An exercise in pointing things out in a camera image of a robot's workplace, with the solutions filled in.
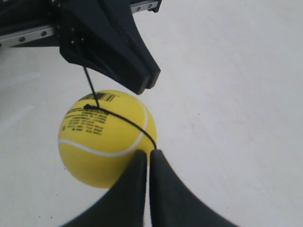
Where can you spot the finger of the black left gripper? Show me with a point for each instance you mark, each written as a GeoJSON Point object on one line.
{"type": "Point", "coordinates": [140, 69]}
{"type": "Point", "coordinates": [86, 38]}

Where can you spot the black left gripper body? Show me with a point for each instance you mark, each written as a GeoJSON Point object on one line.
{"type": "Point", "coordinates": [28, 23]}

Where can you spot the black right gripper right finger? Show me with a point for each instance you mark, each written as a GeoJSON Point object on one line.
{"type": "Point", "coordinates": [172, 204]}

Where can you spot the yellow tennis ball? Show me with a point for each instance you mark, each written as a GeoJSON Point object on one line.
{"type": "Point", "coordinates": [100, 133]}

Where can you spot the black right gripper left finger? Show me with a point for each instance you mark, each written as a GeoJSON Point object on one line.
{"type": "Point", "coordinates": [123, 204]}

